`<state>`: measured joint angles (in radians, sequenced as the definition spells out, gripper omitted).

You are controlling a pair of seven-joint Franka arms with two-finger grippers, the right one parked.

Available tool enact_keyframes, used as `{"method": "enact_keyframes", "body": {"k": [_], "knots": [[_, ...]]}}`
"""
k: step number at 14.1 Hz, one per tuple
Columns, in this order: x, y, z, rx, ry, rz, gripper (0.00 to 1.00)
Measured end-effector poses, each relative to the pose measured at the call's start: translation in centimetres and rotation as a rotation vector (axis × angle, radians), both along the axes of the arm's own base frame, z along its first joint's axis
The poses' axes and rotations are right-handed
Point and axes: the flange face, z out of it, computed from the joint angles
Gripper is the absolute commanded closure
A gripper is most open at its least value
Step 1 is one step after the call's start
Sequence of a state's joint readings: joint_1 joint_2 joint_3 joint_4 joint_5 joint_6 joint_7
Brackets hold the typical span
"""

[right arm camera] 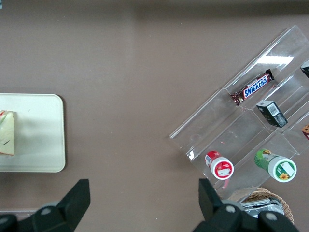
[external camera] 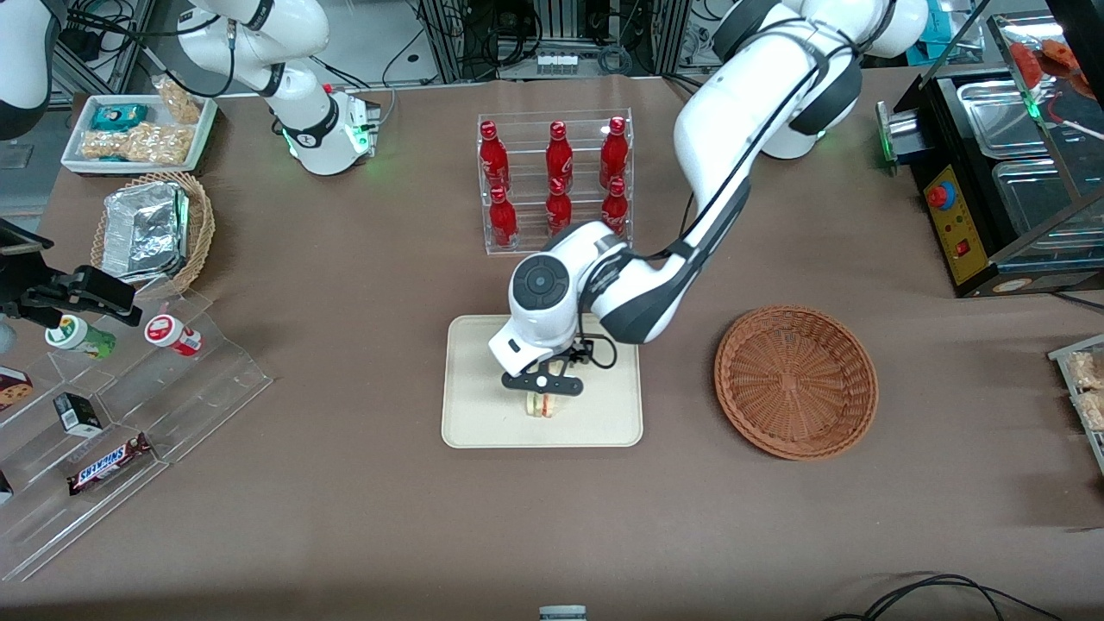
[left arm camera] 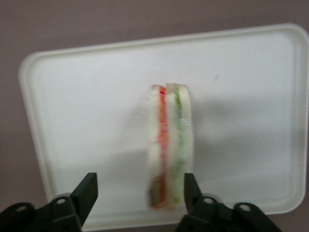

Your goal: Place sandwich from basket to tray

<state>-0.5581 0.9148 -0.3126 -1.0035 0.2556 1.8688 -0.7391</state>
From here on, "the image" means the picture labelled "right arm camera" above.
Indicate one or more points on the clear acrylic stepped shelf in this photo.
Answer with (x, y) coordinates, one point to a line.
(217, 125)

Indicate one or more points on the cream plastic tray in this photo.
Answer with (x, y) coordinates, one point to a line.
(41, 135)

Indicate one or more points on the chocolate cookie box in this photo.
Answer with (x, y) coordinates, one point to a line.
(306, 131)

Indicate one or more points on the green label white-cap bottle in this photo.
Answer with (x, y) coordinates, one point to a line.
(280, 168)

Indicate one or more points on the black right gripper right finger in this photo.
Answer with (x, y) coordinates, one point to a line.
(217, 217)

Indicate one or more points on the light wicker basket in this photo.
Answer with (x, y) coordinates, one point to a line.
(260, 193)

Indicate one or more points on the triangle sandwich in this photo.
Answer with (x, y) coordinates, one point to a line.
(8, 135)

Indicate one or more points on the Snickers chocolate bar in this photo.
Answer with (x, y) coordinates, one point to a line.
(253, 88)

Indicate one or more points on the small black box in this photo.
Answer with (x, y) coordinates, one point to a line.
(272, 113)

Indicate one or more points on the dark small packet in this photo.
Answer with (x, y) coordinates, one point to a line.
(306, 70)

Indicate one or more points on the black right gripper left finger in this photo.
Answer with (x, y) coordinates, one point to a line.
(65, 212)

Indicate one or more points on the aluminium foil container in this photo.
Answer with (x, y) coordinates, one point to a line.
(260, 205)

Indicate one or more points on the red label white-cap bottle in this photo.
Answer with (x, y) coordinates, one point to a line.
(220, 166)

